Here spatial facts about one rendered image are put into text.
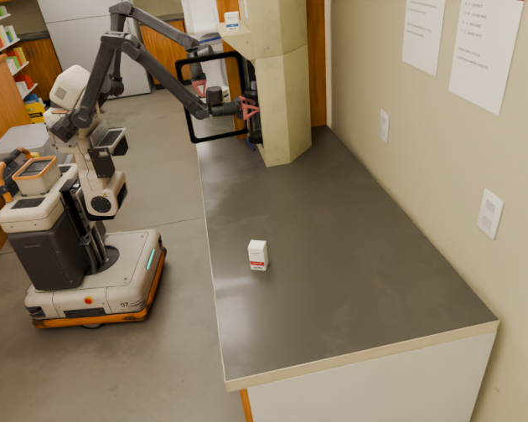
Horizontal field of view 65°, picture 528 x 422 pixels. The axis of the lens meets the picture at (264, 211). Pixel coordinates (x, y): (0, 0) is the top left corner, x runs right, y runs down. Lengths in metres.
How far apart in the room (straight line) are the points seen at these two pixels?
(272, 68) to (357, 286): 0.93
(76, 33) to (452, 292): 6.17
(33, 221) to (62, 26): 4.74
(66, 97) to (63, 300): 1.10
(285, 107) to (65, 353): 1.78
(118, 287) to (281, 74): 1.44
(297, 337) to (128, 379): 1.41
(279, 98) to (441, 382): 1.17
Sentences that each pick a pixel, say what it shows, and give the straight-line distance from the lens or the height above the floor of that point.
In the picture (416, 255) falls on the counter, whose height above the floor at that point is 0.94.
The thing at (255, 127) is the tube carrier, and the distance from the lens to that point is 1.90.
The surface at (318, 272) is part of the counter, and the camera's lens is 1.28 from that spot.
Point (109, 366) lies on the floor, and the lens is 2.48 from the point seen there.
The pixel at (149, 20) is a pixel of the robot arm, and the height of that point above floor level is 1.53.
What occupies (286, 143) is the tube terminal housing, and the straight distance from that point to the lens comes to 1.85.
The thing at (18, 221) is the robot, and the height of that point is 0.76.
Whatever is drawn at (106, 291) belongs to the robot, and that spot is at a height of 0.27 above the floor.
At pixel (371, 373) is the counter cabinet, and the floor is 0.85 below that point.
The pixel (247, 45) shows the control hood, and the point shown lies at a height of 1.46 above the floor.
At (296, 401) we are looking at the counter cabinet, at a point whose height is 0.80.
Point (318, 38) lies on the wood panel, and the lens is 2.15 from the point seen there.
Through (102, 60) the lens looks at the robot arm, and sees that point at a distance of 1.86.
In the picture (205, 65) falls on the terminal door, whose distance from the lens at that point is 2.00.
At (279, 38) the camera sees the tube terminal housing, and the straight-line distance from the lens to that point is 1.72.
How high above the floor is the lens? 1.79
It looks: 33 degrees down
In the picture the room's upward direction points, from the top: 7 degrees counter-clockwise
